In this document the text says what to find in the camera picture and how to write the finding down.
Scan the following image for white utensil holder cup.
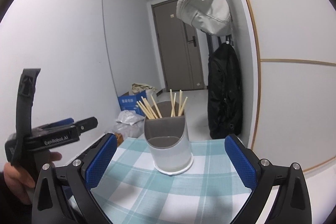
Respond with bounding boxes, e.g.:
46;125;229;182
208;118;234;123
144;101;194;176

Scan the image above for person left hand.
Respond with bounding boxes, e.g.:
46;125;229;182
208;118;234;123
3;162;35;205

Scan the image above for teal plaid tablecloth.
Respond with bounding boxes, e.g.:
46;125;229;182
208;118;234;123
91;138;251;223

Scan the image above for grey plastic parcel bag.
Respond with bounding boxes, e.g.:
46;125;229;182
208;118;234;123
105;122;143;140

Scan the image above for white plastic parcel bag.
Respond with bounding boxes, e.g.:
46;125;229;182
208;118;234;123
116;110;145;126

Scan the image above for blue cardboard box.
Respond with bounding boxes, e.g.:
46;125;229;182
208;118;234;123
118;91;146;116

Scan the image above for black backpack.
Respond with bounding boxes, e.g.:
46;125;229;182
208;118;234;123
207;43;243;139

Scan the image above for chopstick in cup left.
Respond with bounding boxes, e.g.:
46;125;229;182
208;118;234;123
137;96;163;120

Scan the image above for chopstick in cup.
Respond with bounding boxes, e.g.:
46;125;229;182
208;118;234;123
137;96;163;120
170;89;188;117

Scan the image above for beige cloth bag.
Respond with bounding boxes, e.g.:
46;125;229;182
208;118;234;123
131;83;157;94

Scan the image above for chopstick in cup right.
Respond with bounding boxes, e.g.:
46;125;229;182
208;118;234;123
170;89;188;117

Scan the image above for grey door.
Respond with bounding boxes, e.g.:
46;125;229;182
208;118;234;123
151;0;206;91

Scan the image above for beige hanging backpack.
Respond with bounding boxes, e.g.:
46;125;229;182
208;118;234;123
176;0;232;37

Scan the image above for black wrist strap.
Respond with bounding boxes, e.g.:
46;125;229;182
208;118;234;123
10;68;42;167

